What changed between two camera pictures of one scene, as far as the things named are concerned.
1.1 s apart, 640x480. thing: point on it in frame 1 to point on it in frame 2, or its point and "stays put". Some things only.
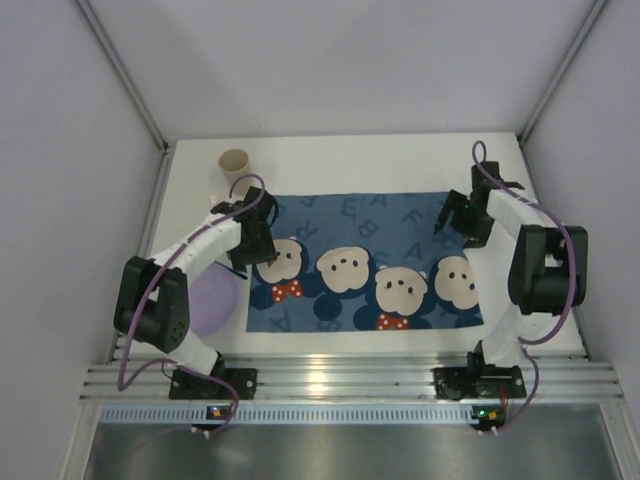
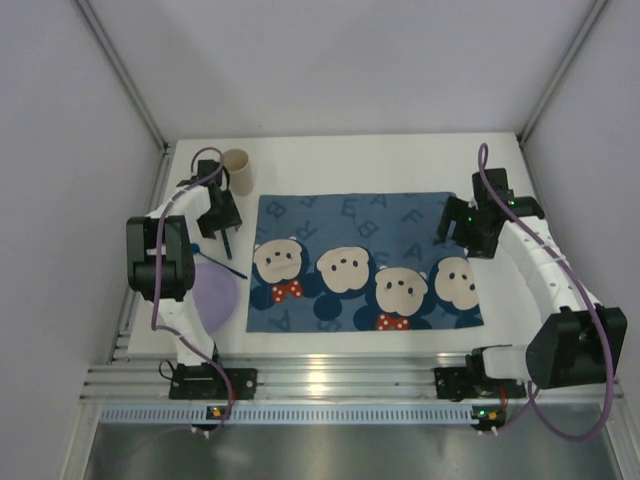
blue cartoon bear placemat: (363, 261) stays put
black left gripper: (255, 250) to (222, 220)
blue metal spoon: (238, 273) stays put
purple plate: (212, 299) stays put
